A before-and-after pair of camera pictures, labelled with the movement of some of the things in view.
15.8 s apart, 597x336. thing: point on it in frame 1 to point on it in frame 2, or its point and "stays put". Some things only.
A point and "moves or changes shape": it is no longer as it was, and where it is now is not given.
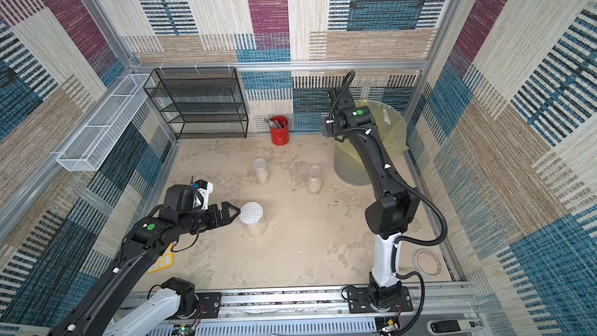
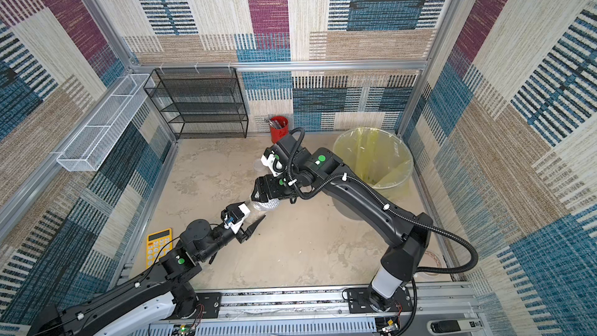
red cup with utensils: x=279 y=130 stays put
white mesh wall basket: x=89 y=147 stays put
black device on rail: x=445 y=327 stays put
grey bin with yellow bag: x=390 y=128 moves or changes shape
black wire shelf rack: x=200 y=103 stays put
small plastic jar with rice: x=262 y=173 stays put
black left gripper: x=216 y=220 to x=241 y=236
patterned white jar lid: x=251 y=213 moves or changes shape
